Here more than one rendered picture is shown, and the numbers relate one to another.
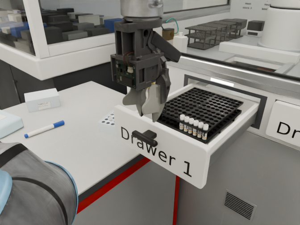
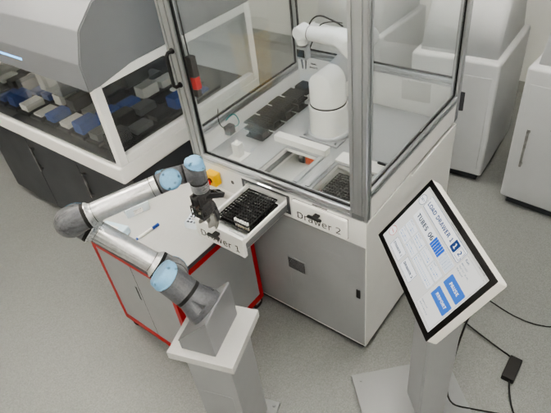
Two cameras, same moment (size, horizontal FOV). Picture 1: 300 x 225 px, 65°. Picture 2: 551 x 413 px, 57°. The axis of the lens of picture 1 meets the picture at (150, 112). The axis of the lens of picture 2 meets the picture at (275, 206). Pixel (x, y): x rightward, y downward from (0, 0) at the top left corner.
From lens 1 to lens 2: 169 cm
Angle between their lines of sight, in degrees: 11
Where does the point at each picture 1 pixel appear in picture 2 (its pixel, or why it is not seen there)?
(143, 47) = (203, 201)
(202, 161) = (242, 245)
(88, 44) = (157, 140)
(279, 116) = (295, 208)
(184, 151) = (233, 241)
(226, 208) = (291, 269)
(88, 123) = (176, 222)
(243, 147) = (287, 226)
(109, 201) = (201, 272)
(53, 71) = (133, 173)
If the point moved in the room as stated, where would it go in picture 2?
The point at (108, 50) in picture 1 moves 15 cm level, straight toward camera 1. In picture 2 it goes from (177, 137) to (179, 150)
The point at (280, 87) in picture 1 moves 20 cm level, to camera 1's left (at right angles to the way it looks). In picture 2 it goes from (293, 191) to (249, 197)
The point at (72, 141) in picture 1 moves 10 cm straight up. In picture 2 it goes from (170, 238) to (164, 223)
